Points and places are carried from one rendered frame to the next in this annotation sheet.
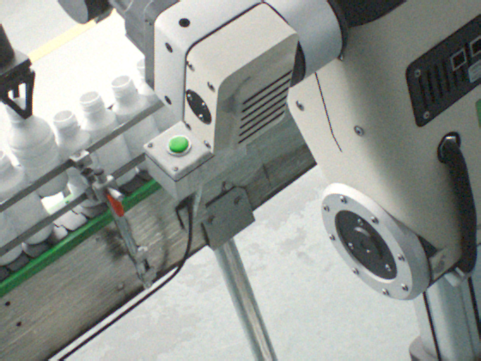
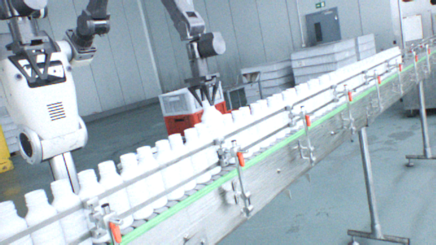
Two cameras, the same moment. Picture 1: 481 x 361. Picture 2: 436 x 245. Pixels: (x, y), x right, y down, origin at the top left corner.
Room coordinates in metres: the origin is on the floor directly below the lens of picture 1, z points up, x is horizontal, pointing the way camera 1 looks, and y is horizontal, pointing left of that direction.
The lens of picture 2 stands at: (2.55, -0.16, 1.36)
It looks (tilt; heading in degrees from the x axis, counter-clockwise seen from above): 10 degrees down; 158
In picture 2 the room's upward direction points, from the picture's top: 12 degrees counter-clockwise
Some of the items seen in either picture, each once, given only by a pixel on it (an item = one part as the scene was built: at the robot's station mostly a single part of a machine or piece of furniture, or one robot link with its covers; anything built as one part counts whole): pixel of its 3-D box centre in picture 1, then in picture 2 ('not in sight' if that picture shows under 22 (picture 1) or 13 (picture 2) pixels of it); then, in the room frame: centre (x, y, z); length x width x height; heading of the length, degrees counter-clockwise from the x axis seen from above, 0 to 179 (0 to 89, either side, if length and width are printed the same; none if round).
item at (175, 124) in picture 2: not in sight; (197, 118); (-1.14, 1.12, 0.78); 0.61 x 0.41 x 0.22; 123
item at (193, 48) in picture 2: not in sight; (197, 50); (1.45, 0.27, 1.39); 0.07 x 0.06 x 0.07; 26
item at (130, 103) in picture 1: (136, 122); (180, 162); (1.53, 0.11, 1.08); 0.06 x 0.06 x 0.17
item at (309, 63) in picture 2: not in sight; (326, 72); (-3.87, 5.18, 0.59); 1.24 x 1.03 x 1.17; 119
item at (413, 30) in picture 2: not in sight; (412, 28); (-0.97, 4.24, 1.22); 0.23 x 0.03 x 0.32; 26
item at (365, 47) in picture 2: not in sight; (349, 62); (-4.66, 6.56, 0.59); 1.25 x 1.03 x 1.17; 117
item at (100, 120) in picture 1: (105, 138); (196, 155); (1.51, 0.17, 1.08); 0.06 x 0.06 x 0.17
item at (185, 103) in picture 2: not in sight; (192, 98); (-1.13, 1.11, 1.00); 0.61 x 0.41 x 0.22; 124
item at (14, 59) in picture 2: not in sight; (29, 63); (1.50, -0.20, 1.44); 0.07 x 0.07 x 0.09; 26
